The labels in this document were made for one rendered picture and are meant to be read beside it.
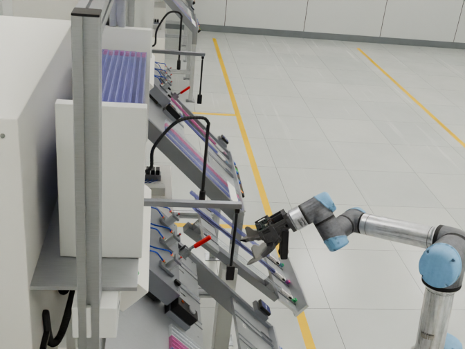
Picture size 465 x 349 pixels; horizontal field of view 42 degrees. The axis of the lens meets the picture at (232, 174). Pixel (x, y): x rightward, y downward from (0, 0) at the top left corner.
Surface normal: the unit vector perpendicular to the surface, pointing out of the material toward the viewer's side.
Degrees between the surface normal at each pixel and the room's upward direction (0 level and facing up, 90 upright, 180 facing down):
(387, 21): 90
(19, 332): 90
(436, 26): 90
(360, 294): 0
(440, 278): 82
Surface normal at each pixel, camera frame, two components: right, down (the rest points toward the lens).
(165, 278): 0.76, -0.61
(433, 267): -0.63, 0.15
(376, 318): 0.10, -0.90
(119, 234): 0.11, 0.44
